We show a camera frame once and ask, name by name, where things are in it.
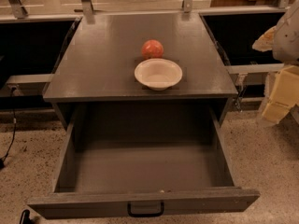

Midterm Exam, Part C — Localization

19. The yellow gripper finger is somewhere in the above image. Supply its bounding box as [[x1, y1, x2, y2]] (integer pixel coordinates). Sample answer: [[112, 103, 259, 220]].
[[252, 26, 276, 52], [262, 65, 299, 124]]

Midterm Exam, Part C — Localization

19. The red apple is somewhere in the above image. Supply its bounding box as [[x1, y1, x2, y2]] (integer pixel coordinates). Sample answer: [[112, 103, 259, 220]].
[[141, 39, 164, 59]]

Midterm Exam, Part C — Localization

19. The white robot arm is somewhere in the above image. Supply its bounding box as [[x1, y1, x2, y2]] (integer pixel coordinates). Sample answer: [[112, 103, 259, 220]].
[[252, 0, 299, 126]]

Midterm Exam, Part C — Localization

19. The open grey top drawer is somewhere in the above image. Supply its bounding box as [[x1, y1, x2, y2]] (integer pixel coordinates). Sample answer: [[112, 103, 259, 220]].
[[28, 102, 260, 219]]

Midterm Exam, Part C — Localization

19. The white bowl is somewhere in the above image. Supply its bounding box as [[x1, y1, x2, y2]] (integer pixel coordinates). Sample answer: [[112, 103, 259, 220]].
[[135, 59, 182, 91]]

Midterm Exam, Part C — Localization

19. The grey cabinet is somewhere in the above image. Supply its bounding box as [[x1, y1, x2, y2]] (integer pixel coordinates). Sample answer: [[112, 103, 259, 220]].
[[43, 12, 236, 125]]

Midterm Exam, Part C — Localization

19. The black object bottom left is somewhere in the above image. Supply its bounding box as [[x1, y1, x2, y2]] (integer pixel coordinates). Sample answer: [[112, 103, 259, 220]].
[[19, 209, 32, 224]]

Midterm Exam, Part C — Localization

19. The black drawer handle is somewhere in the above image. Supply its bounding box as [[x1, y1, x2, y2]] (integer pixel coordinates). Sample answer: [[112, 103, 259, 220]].
[[127, 202, 164, 218]]

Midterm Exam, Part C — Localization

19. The metal railing post left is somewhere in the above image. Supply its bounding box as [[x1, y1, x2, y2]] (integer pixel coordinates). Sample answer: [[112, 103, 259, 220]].
[[8, 0, 28, 19]]

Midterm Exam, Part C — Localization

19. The black cable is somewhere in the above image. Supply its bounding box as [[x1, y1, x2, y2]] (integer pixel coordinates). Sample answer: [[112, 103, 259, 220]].
[[0, 87, 18, 170]]

